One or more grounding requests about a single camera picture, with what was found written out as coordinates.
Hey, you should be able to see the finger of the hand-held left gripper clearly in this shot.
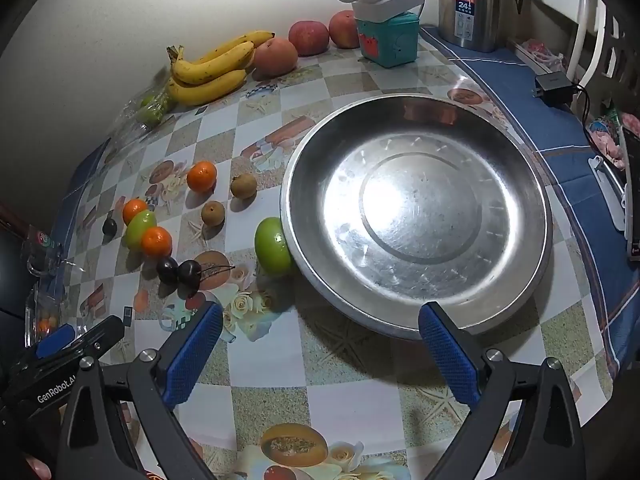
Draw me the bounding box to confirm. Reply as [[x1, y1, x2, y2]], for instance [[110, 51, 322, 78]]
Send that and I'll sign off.
[[10, 316, 126, 377]]

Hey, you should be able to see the stainless steel thermos jug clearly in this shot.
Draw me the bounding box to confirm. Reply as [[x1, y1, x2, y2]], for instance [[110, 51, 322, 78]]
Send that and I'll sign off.
[[438, 0, 523, 53]]

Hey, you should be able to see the person's left hand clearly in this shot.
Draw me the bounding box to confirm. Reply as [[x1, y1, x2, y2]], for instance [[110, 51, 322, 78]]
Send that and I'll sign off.
[[24, 454, 52, 480]]

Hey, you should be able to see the red apple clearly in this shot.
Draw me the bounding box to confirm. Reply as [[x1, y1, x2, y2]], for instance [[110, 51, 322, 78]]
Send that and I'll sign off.
[[328, 10, 361, 50], [288, 20, 331, 57], [253, 36, 299, 79]]

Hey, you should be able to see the white metal frame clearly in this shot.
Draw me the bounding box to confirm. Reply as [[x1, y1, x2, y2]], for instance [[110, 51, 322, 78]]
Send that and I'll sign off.
[[565, 0, 621, 81]]

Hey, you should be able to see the teal plastic box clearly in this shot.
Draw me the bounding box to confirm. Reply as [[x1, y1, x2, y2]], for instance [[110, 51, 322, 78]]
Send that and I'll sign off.
[[354, 10, 420, 68]]

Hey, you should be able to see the pink plastic bag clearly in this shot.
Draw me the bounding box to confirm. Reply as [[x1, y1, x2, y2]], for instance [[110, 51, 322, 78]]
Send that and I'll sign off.
[[520, 37, 566, 73]]

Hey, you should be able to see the yellow banana bunch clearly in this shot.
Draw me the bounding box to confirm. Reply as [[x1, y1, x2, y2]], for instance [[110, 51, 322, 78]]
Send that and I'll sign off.
[[166, 30, 277, 107]]

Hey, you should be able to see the orange mandarin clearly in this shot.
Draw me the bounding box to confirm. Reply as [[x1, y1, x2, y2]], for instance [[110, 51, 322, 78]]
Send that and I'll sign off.
[[186, 161, 218, 194], [122, 198, 149, 226], [140, 226, 174, 258]]

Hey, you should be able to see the white plastic holder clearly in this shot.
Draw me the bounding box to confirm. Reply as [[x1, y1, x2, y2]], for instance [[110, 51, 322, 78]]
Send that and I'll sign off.
[[589, 155, 628, 231]]

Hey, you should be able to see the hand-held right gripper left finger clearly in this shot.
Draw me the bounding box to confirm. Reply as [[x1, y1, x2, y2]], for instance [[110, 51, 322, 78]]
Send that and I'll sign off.
[[56, 301, 224, 480]]

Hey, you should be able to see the checkered printed table cover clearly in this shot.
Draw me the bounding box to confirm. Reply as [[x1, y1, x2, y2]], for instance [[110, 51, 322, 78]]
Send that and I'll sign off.
[[65, 25, 626, 480]]

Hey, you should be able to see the brown longan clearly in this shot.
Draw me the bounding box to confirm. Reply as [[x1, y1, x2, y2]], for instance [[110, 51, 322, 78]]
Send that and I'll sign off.
[[201, 200, 226, 227], [230, 173, 258, 200]]

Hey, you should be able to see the green jujube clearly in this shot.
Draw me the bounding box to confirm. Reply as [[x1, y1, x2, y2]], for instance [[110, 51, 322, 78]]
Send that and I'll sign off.
[[123, 210, 158, 252], [254, 217, 296, 277]]

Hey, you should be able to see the dark grey cabinet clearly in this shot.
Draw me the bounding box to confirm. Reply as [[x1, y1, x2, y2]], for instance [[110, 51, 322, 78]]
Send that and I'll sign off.
[[0, 200, 36, 361]]

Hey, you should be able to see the pink printed packet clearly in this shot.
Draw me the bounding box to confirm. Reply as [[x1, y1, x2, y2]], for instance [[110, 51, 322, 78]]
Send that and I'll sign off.
[[587, 117, 628, 168]]

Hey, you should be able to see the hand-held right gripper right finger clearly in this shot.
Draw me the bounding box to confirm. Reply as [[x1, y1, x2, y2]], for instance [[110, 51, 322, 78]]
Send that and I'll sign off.
[[418, 301, 587, 480]]

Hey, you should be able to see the clear bag of green fruit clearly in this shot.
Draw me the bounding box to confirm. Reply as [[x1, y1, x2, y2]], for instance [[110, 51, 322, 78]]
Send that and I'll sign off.
[[107, 82, 177, 161]]

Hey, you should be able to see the black power adapter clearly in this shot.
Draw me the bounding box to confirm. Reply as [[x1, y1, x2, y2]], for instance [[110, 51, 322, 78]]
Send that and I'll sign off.
[[532, 74, 576, 107]]

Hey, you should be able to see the round steel basin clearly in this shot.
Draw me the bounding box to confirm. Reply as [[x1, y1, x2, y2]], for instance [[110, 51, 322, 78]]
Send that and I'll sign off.
[[280, 94, 553, 342]]

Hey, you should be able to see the white power strip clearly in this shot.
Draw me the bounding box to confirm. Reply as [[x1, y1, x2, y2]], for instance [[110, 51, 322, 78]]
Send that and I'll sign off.
[[348, 0, 425, 23]]

